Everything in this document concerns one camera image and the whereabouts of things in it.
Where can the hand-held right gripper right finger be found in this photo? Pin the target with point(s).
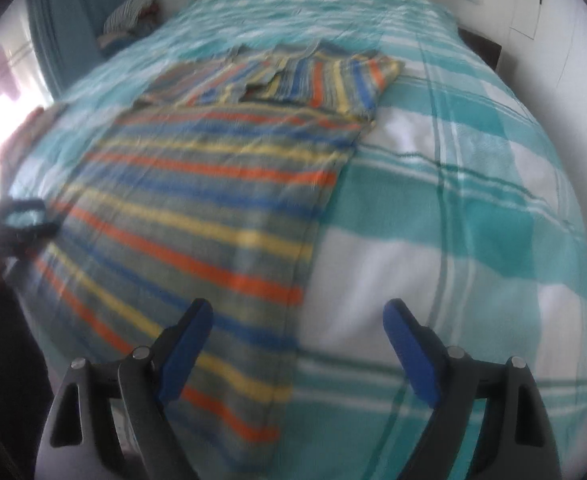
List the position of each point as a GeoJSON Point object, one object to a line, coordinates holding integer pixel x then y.
{"type": "Point", "coordinates": [413, 355]}

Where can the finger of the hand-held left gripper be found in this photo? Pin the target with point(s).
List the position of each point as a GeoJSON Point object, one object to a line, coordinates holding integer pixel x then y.
{"type": "Point", "coordinates": [28, 232]}

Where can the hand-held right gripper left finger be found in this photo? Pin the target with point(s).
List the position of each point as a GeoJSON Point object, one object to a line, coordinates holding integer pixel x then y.
{"type": "Point", "coordinates": [183, 360]}

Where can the striped knit sweater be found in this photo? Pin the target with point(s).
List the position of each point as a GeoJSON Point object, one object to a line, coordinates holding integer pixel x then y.
{"type": "Point", "coordinates": [198, 200]}

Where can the folded red and white clothes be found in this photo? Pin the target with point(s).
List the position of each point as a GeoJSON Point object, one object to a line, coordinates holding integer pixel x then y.
{"type": "Point", "coordinates": [33, 125]}

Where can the pile of clothes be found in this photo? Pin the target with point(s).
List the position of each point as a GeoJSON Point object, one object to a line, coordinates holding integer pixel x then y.
{"type": "Point", "coordinates": [128, 15]}

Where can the teal plaid bed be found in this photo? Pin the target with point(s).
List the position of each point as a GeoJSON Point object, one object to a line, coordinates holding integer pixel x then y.
{"type": "Point", "coordinates": [448, 235]}

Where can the blue curtain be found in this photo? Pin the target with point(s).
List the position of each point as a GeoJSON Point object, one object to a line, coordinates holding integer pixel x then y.
{"type": "Point", "coordinates": [68, 25]}

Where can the dark nightstand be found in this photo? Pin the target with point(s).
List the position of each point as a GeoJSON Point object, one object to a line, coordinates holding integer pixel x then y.
{"type": "Point", "coordinates": [483, 50]}

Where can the white wardrobe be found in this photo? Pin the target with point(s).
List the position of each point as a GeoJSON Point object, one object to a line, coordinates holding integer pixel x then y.
{"type": "Point", "coordinates": [563, 60]}

